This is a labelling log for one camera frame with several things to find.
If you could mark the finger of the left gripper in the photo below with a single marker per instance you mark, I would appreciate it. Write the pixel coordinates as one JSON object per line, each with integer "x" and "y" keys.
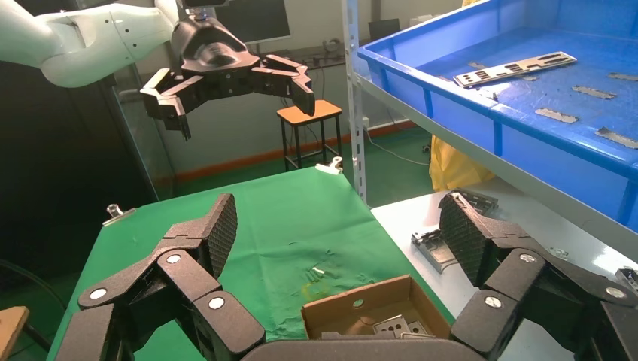
{"x": 294, "y": 82}
{"x": 169, "y": 99}

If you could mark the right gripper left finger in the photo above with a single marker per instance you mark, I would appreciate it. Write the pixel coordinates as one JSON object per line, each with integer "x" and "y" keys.
{"x": 189, "y": 279}

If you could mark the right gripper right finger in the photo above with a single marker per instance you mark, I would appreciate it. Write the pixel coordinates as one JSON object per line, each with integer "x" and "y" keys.
{"x": 523, "y": 279}

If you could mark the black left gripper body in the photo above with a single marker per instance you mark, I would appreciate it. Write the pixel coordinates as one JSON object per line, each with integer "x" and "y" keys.
{"x": 214, "y": 55}

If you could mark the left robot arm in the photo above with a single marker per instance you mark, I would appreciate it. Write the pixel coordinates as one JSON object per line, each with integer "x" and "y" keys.
{"x": 89, "y": 40}

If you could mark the blue plastic tray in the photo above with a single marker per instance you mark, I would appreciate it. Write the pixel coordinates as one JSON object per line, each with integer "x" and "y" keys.
{"x": 548, "y": 149}

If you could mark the shallow brown cardboard box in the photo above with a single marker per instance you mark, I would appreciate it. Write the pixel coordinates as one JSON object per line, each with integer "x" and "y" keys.
{"x": 349, "y": 309}

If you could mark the stool with orange seat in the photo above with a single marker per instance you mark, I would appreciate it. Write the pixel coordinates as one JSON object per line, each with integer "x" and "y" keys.
{"x": 309, "y": 119}

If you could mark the black computer monitor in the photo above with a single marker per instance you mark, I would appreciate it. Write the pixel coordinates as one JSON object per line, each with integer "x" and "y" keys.
{"x": 264, "y": 20}

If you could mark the white ribbed shelf deck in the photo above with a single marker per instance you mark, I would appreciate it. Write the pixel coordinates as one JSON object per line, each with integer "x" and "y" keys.
{"x": 548, "y": 199}

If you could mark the silver binder clip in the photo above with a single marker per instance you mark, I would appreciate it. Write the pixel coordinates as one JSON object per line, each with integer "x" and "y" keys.
{"x": 117, "y": 214}
{"x": 329, "y": 167}

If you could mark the black rectangular panel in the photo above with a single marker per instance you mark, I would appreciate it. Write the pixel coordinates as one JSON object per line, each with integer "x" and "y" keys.
{"x": 384, "y": 29}

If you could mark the green table cloth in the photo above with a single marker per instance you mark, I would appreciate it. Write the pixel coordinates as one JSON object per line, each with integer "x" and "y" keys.
{"x": 279, "y": 224}

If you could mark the long metal channel strip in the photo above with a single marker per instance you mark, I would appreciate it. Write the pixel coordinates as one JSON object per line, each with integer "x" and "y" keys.
{"x": 629, "y": 279}

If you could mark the white flat shelf board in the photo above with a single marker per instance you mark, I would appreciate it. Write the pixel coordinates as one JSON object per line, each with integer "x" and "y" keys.
{"x": 423, "y": 219}

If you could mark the small white scrap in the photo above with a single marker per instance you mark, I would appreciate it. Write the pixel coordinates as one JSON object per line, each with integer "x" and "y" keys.
{"x": 318, "y": 272}

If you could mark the yellow plastic bag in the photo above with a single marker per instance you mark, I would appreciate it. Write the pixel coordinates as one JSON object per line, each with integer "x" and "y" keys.
{"x": 456, "y": 167}

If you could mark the grey tape strip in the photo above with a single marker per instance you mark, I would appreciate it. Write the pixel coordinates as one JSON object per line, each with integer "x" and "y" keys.
{"x": 529, "y": 78}
{"x": 618, "y": 138}
{"x": 623, "y": 77}
{"x": 476, "y": 65}
{"x": 557, "y": 116}
{"x": 594, "y": 92}

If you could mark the small grey metal bracket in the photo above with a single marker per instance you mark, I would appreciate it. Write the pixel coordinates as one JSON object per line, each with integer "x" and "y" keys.
{"x": 558, "y": 254}

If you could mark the white perforated rack post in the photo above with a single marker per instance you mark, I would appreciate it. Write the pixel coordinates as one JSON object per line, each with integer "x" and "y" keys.
{"x": 355, "y": 99}

